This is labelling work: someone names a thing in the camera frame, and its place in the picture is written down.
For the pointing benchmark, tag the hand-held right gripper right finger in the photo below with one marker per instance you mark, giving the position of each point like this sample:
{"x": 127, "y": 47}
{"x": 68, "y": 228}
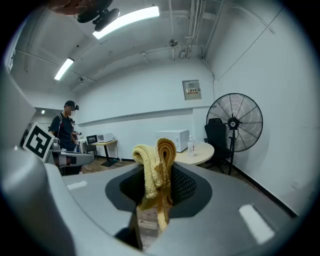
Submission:
{"x": 220, "y": 200}

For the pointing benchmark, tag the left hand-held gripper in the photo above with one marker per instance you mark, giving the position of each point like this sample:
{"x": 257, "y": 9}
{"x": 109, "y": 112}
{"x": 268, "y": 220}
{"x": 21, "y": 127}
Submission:
{"x": 37, "y": 142}

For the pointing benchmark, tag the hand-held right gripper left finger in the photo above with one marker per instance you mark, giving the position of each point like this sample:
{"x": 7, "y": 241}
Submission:
{"x": 95, "y": 195}

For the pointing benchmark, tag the yellow cloth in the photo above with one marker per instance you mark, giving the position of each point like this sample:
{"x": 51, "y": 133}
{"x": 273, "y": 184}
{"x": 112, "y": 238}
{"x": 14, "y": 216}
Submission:
{"x": 150, "y": 162}

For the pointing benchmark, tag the wooden desk with black leg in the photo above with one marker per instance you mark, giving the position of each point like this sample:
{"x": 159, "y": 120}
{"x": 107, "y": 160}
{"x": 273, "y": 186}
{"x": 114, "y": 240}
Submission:
{"x": 105, "y": 143}

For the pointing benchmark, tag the clear plastic water bottle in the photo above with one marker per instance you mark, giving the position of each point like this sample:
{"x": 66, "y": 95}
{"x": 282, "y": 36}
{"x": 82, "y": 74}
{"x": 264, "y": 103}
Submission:
{"x": 191, "y": 147}

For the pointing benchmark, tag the black office chair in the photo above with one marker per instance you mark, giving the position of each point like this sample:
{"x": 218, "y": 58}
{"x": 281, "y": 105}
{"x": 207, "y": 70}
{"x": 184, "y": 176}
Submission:
{"x": 216, "y": 140}

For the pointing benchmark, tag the black floor fan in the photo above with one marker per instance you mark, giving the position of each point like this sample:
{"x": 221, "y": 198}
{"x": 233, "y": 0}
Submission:
{"x": 235, "y": 122}

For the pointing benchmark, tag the white ceiling light tube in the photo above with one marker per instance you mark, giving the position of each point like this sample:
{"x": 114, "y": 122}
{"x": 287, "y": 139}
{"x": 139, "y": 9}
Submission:
{"x": 64, "y": 69}
{"x": 127, "y": 21}

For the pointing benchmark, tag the grey electrical panel box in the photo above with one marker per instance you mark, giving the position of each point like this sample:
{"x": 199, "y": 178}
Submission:
{"x": 192, "y": 90}

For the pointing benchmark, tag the round ceiling detector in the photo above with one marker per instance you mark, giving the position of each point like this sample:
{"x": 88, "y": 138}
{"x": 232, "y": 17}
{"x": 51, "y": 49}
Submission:
{"x": 173, "y": 43}

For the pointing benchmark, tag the person's head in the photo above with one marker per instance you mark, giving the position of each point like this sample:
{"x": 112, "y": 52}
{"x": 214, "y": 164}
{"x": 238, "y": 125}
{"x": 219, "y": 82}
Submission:
{"x": 72, "y": 6}

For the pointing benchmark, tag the white ceiling pipes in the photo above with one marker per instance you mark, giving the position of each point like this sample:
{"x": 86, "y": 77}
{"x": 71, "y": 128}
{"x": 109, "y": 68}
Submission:
{"x": 192, "y": 25}

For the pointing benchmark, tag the black head-worn camera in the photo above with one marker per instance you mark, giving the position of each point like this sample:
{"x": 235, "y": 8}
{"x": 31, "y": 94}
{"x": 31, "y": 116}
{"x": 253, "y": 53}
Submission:
{"x": 102, "y": 17}

